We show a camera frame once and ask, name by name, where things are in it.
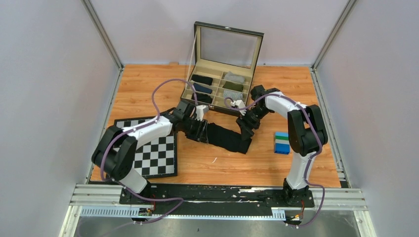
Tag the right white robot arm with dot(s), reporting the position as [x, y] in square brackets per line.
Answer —
[306, 132]

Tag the striped rolled cloth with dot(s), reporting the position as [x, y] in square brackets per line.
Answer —
[234, 95]

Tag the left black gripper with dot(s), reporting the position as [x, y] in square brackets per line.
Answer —
[200, 136]

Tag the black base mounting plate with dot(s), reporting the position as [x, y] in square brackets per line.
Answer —
[225, 200]

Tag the olive green rolled cloth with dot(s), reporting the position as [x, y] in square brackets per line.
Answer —
[233, 86]

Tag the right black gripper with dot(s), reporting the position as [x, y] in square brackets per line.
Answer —
[246, 126]

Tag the blue green brick stack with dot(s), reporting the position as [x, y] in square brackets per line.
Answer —
[282, 144]

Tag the grey rolled cloth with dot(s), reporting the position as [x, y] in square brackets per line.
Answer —
[234, 77]

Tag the aluminium frame rail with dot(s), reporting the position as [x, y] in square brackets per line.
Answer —
[102, 200]

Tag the black rolled cloth bottom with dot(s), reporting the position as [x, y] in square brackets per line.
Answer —
[202, 98]

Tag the black rolled cloth top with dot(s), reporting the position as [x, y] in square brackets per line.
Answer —
[202, 79]

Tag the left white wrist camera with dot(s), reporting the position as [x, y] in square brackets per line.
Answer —
[200, 111]

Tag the black underwear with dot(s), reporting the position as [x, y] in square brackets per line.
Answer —
[227, 139]

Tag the navy rolled cloth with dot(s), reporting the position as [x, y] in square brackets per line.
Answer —
[201, 88]

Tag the black rolled cloth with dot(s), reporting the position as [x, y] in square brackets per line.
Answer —
[202, 79]
[202, 98]

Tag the black white checkerboard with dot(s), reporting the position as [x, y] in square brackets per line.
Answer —
[155, 159]

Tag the black compartment storage box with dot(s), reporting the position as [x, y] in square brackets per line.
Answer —
[220, 49]

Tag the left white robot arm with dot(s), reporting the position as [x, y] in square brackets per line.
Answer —
[115, 152]

